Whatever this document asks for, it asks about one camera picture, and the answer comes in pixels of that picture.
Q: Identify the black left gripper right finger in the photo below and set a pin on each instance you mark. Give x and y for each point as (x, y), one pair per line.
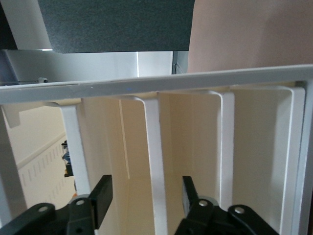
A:
(193, 210)

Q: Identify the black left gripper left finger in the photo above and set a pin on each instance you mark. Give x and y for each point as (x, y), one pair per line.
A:
(102, 195)

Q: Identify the brown table cover sheet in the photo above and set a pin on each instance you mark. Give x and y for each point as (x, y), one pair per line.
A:
(256, 31)

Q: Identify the wide aluminium frame profile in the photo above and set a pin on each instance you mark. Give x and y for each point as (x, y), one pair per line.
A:
(97, 63)

